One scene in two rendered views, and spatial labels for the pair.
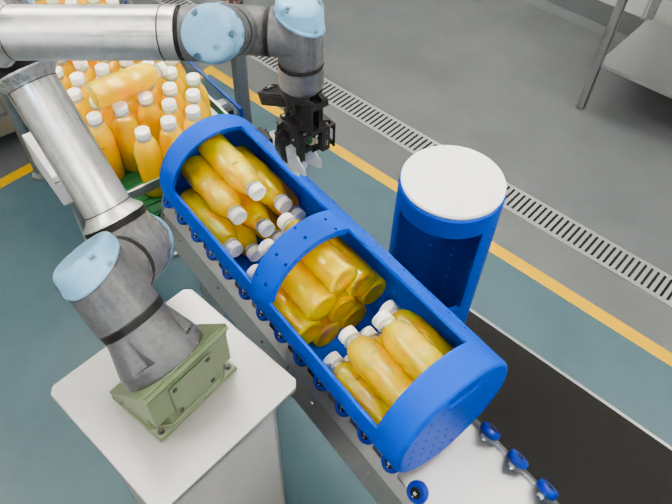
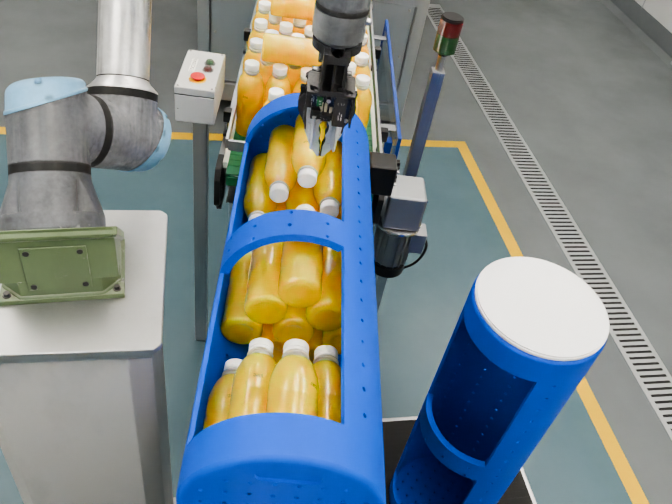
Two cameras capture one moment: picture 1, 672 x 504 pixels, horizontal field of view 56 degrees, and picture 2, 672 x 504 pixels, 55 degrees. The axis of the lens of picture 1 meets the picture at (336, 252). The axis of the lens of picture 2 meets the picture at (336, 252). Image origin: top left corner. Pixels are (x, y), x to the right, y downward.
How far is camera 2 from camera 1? 54 cm
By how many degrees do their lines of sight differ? 23
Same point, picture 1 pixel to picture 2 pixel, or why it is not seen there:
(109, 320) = (15, 148)
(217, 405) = (74, 312)
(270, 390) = (129, 334)
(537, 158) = not seen: outside the picture
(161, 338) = (44, 194)
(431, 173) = (522, 283)
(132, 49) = not seen: outside the picture
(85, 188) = (105, 43)
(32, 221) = not seen: hidden behind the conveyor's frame
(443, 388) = (260, 443)
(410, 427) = (200, 462)
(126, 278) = (55, 121)
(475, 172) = (575, 312)
